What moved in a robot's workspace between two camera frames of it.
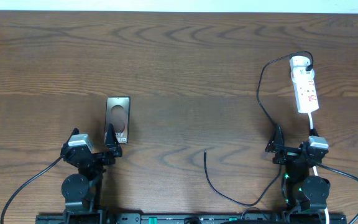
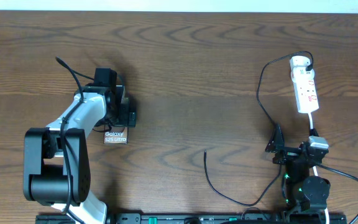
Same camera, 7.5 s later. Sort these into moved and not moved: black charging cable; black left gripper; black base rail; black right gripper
Moved: black left gripper
Not moved: black right gripper; black charging cable; black base rail
